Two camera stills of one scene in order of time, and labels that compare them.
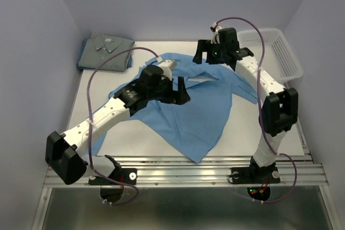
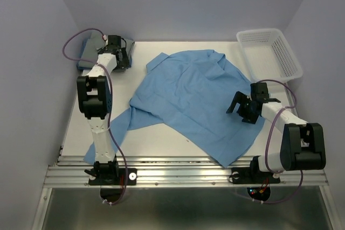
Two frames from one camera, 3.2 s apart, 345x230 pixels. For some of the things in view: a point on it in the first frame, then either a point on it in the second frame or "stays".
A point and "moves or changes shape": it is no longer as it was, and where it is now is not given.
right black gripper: (205, 46) to (240, 97)
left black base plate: (128, 175) stays
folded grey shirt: (99, 47) stays
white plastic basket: (279, 57) stays
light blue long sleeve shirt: (198, 127) moves or changes shape
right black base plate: (254, 175) stays
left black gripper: (179, 97) to (125, 63)
